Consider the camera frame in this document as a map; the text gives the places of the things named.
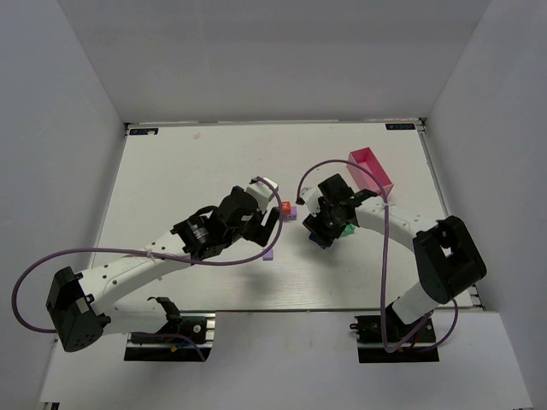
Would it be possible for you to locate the green notched wood block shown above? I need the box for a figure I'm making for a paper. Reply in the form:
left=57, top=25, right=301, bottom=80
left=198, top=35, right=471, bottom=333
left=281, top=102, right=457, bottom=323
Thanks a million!
left=341, top=224, right=356, bottom=237

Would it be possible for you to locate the pink plastic box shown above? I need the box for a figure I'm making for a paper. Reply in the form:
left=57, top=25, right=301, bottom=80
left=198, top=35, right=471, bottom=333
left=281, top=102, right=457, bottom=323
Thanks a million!
left=346, top=147, right=394, bottom=196

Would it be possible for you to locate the small dark blue block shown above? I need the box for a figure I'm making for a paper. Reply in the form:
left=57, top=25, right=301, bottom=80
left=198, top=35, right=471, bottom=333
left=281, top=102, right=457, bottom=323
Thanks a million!
left=309, top=233, right=332, bottom=249

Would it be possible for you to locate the purple wood cube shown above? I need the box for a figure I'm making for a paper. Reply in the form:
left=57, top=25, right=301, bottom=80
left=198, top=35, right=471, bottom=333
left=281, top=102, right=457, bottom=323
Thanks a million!
left=262, top=249, right=274, bottom=261
left=285, top=206, right=297, bottom=220

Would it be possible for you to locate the red letter wood cube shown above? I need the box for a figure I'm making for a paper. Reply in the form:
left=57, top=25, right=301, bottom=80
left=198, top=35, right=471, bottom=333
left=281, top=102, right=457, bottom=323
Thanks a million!
left=281, top=202, right=291, bottom=215

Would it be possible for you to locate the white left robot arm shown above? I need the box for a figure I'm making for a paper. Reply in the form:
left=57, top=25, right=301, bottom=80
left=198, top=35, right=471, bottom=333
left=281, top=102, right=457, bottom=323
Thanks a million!
left=46, top=178, right=280, bottom=352

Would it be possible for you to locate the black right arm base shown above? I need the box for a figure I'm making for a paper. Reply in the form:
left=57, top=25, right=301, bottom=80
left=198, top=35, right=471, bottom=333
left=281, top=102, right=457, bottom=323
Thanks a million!
left=350, top=313, right=441, bottom=365

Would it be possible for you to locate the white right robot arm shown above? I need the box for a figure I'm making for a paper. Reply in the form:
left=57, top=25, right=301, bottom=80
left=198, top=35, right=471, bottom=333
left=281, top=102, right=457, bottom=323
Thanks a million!
left=297, top=173, right=487, bottom=325

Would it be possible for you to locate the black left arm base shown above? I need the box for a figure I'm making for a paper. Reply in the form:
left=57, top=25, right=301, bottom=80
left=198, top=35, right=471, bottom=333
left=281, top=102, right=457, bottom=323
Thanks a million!
left=124, top=296, right=215, bottom=362

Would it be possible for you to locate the blue label right corner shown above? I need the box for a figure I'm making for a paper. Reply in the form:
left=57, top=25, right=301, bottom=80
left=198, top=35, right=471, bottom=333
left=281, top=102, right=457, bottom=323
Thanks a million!
left=385, top=123, right=415, bottom=131

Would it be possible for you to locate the blue label corner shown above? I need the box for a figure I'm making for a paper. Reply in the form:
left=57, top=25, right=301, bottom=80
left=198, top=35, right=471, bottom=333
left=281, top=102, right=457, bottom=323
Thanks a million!
left=385, top=123, right=415, bottom=131
left=129, top=128, right=159, bottom=136

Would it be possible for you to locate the blue label left corner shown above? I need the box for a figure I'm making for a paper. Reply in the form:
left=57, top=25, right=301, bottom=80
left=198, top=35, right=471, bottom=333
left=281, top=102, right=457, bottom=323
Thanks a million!
left=129, top=128, right=159, bottom=136

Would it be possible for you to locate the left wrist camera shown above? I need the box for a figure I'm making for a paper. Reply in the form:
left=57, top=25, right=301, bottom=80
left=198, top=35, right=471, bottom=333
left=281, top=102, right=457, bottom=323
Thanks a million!
left=244, top=178, right=279, bottom=214

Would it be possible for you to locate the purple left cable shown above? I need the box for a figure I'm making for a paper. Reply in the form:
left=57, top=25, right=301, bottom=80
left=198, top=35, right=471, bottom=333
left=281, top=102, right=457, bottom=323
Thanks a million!
left=11, top=175, right=285, bottom=362

